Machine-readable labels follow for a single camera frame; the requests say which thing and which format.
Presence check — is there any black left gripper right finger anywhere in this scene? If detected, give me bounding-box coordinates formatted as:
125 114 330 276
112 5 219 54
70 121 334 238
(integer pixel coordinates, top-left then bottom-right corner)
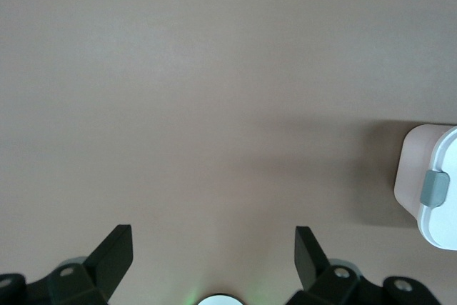
288 226 361 305

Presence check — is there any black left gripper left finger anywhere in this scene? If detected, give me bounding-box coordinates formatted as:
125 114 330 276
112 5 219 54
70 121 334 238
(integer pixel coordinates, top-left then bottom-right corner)
48 224 134 305

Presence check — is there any pink plastic storage box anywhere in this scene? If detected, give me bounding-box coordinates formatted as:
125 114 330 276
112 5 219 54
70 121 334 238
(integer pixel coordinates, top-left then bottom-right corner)
393 124 451 226

